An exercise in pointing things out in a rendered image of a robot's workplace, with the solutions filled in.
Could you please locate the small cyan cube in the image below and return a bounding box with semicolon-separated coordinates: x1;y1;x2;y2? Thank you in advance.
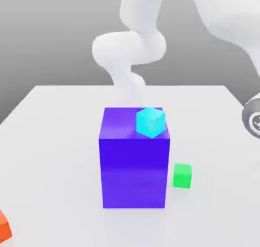
136;107;166;139

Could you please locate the small green cube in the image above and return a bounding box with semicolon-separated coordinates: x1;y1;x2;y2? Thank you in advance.
173;163;192;189

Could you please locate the small orange cube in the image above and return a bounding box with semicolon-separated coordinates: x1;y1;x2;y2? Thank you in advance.
0;209;13;244

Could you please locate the large purple box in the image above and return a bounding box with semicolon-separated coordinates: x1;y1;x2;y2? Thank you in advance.
99;107;171;209

